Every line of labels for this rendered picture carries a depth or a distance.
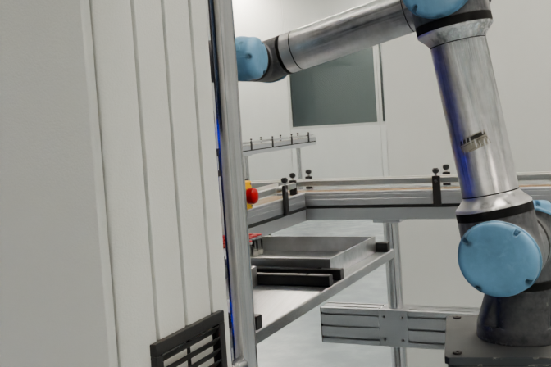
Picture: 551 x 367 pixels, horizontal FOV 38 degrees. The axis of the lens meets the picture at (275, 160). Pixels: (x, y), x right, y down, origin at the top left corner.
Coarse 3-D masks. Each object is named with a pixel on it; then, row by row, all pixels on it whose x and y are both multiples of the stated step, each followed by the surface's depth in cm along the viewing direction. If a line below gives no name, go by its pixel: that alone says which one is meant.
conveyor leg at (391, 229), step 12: (384, 228) 255; (396, 228) 254; (384, 240) 256; (396, 240) 254; (396, 252) 254; (396, 264) 254; (396, 276) 254; (396, 288) 255; (396, 300) 255; (396, 348) 256; (396, 360) 256
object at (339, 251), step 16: (272, 240) 182; (288, 240) 180; (304, 240) 178; (320, 240) 177; (336, 240) 175; (352, 240) 173; (368, 240) 168; (256, 256) 175; (272, 256) 174; (288, 256) 173; (304, 256) 171; (320, 256) 170; (336, 256) 151; (352, 256) 159
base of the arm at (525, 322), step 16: (528, 288) 129; (544, 288) 129; (496, 304) 132; (512, 304) 129; (528, 304) 129; (544, 304) 129; (480, 320) 134; (496, 320) 132; (512, 320) 129; (528, 320) 128; (544, 320) 128; (480, 336) 134; (496, 336) 130; (512, 336) 128; (528, 336) 128; (544, 336) 128
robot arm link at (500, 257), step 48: (432, 0) 117; (480, 0) 118; (432, 48) 121; (480, 48) 119; (480, 96) 118; (480, 144) 118; (480, 192) 118; (480, 240) 116; (528, 240) 114; (480, 288) 118
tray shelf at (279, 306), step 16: (368, 256) 167; (384, 256) 169; (352, 272) 152; (368, 272) 159; (256, 288) 143; (272, 288) 142; (288, 288) 141; (304, 288) 140; (320, 288) 140; (336, 288) 143; (256, 304) 131; (272, 304) 130; (288, 304) 130; (304, 304) 130; (272, 320) 120; (288, 320) 124; (256, 336) 114
